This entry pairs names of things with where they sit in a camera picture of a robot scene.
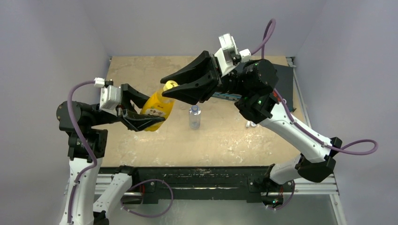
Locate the small clear water bottle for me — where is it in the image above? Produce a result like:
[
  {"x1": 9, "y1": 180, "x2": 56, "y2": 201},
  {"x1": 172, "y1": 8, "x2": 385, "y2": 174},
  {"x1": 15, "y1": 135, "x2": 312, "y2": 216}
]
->
[{"x1": 189, "y1": 105, "x2": 201, "y2": 129}]

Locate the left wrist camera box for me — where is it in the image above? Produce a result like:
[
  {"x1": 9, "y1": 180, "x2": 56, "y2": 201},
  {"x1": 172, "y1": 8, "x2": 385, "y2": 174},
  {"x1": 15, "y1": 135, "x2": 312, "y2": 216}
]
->
[{"x1": 94, "y1": 77, "x2": 121, "y2": 105}]

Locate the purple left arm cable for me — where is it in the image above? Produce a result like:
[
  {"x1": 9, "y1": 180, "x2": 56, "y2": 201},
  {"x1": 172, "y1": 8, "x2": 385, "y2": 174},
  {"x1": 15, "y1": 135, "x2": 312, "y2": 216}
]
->
[{"x1": 66, "y1": 81, "x2": 100, "y2": 225}]

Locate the yellow juice bottle cap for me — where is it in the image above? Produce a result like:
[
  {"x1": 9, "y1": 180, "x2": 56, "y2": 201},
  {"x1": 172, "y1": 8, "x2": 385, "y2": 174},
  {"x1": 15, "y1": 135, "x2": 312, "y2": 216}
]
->
[{"x1": 163, "y1": 80, "x2": 179, "y2": 91}]

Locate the yellow juice bottle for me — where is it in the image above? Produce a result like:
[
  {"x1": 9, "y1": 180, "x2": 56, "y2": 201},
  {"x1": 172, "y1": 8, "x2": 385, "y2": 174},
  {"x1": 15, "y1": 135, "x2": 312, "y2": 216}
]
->
[{"x1": 140, "y1": 85, "x2": 175, "y2": 119}]

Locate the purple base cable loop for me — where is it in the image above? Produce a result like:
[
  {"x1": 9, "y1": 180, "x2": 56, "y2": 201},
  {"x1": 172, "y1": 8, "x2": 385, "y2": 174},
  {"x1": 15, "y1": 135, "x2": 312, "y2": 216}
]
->
[{"x1": 120, "y1": 178, "x2": 174, "y2": 218}]

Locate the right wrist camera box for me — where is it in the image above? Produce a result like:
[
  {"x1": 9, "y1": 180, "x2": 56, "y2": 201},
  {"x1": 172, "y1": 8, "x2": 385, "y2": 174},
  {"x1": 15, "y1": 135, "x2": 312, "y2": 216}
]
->
[{"x1": 214, "y1": 33, "x2": 252, "y2": 77}]

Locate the dark network switch box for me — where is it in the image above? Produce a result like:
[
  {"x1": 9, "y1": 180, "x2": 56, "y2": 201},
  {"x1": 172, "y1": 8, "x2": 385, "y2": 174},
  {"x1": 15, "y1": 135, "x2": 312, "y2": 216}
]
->
[{"x1": 213, "y1": 63, "x2": 297, "y2": 113}]

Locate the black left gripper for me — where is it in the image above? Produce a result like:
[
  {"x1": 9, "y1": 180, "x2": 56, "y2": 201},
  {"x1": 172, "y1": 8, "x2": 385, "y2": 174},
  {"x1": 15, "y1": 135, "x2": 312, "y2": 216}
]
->
[{"x1": 89, "y1": 83, "x2": 165, "y2": 128}]

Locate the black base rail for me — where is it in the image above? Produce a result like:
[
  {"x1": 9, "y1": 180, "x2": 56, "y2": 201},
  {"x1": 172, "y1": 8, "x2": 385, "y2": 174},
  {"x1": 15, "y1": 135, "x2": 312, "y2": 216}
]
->
[{"x1": 98, "y1": 166, "x2": 312, "y2": 205}]

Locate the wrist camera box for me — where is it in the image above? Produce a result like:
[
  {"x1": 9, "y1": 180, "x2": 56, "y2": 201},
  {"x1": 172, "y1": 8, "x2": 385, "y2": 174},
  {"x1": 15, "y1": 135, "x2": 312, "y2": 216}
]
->
[
  {"x1": 214, "y1": 33, "x2": 252, "y2": 77},
  {"x1": 94, "y1": 77, "x2": 121, "y2": 105}
]

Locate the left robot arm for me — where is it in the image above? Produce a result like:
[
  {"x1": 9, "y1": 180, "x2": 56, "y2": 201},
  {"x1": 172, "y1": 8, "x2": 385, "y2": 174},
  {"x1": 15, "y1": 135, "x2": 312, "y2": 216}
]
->
[{"x1": 56, "y1": 78, "x2": 165, "y2": 225}]

